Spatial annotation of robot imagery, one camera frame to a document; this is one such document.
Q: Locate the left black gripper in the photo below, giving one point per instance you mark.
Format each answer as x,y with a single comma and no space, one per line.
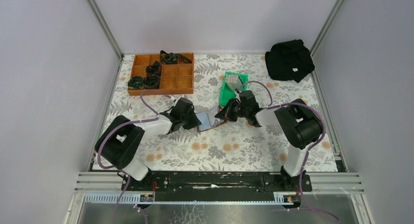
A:
195,122

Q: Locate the wooden compartment tray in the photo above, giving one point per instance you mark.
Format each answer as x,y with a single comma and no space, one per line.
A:
175,78

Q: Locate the floral patterned table mat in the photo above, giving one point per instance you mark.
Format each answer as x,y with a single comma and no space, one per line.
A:
233,146

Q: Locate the rolled belt lower left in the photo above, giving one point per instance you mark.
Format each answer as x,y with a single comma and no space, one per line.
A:
136,82

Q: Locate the rolled belt lower right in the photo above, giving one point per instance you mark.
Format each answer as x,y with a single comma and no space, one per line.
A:
152,82

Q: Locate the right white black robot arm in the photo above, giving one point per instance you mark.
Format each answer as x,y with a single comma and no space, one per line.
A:
302,125

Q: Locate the black cloth bundle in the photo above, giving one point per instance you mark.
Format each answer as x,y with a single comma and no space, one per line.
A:
289,61

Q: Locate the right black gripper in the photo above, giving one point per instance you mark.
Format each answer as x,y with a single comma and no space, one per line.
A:
226,113

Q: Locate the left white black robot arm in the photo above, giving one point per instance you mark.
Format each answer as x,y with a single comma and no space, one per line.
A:
118,145

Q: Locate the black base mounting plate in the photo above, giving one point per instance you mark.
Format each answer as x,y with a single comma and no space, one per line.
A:
259,181

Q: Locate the rolled belt middle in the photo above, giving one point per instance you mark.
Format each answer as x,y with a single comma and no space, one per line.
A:
154,69

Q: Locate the green plastic bin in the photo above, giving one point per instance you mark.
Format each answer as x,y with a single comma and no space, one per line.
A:
226,94

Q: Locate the stack of credit cards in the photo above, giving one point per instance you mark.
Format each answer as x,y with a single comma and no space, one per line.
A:
234,82

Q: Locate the brown leather card holder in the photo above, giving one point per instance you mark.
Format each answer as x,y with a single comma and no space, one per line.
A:
208,120

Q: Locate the rolled belt top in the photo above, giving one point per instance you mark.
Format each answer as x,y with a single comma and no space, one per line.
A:
173,58

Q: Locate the rolled belt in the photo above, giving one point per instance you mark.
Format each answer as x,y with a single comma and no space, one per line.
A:
152,82
154,69
136,82
173,58

